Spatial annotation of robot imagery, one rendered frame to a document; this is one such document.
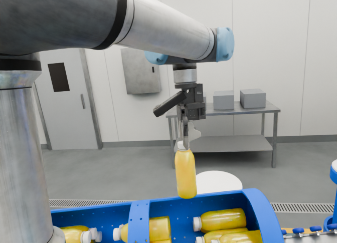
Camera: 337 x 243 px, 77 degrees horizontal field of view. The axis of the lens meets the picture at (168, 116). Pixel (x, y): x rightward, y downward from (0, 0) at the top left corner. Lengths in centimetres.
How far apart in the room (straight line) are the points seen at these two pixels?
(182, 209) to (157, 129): 335
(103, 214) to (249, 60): 348
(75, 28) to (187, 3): 379
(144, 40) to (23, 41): 14
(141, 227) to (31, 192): 46
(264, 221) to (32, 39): 74
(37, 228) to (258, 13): 395
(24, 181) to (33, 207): 4
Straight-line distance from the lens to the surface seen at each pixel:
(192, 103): 66
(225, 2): 401
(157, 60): 56
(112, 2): 25
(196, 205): 97
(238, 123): 417
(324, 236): 124
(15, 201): 36
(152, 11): 31
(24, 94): 34
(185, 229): 102
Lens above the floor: 172
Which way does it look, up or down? 15 degrees down
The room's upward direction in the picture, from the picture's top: 6 degrees counter-clockwise
